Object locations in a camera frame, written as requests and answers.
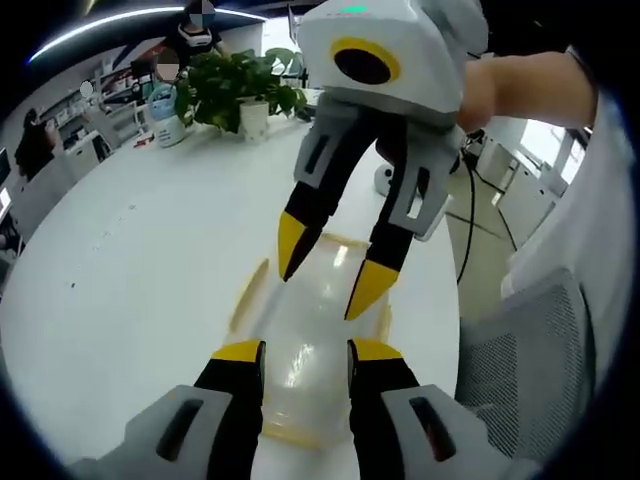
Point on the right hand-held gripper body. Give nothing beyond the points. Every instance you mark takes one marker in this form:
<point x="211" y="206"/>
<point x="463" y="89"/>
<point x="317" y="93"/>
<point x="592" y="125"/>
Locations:
<point x="425" y="40"/>

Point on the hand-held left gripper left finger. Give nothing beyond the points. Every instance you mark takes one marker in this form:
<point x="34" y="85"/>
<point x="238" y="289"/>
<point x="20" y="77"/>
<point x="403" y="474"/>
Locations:
<point x="230" y="415"/>

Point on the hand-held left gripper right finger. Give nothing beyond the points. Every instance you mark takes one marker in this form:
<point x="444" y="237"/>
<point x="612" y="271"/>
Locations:
<point x="380" y="410"/>

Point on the clear box with yellow buckles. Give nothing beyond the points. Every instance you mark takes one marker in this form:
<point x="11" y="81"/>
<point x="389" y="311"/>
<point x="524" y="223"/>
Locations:
<point x="305" y="315"/>

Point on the person's right hand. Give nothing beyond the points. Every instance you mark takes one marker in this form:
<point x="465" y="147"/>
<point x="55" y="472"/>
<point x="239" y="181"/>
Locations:
<point x="477" y="97"/>

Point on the green potted plant white pot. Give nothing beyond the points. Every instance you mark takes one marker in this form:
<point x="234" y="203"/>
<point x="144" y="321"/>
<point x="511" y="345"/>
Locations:
<point x="225" y="85"/>

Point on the white low cabinet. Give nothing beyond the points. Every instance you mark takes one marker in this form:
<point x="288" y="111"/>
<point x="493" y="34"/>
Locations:
<point x="525" y="180"/>

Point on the grey mesh office chair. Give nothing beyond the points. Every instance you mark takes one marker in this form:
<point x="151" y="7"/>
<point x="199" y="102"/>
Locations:
<point x="530" y="350"/>

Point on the white and blue jug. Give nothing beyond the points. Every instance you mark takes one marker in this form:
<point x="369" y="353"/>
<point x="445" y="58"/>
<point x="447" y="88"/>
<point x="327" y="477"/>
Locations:
<point x="166" y="120"/>

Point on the white ceiling light strip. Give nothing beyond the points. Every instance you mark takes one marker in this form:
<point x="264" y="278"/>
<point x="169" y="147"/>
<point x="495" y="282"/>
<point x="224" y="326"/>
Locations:
<point x="125" y="22"/>

